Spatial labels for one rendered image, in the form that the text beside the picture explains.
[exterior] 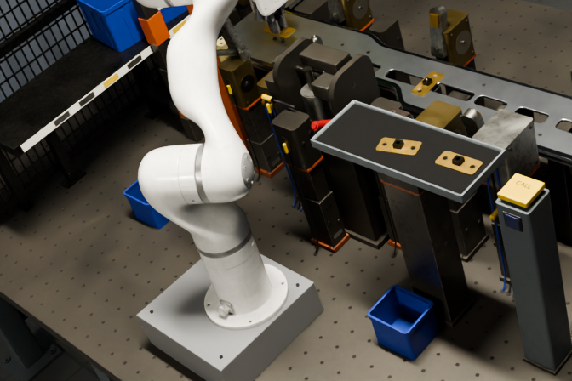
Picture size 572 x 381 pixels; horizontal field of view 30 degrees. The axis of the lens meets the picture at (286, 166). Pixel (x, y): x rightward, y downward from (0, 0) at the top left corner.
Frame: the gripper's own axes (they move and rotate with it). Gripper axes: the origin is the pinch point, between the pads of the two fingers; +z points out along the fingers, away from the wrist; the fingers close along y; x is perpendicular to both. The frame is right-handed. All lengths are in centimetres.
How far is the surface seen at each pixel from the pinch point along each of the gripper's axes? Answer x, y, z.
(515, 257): -95, -37, 4
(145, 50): 32.3, -20.2, 3.2
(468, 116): -71, -16, -5
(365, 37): -20.3, 9.2, 5.6
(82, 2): 48, -23, -10
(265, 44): 3.5, -2.9, 5.6
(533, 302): -97, -37, 15
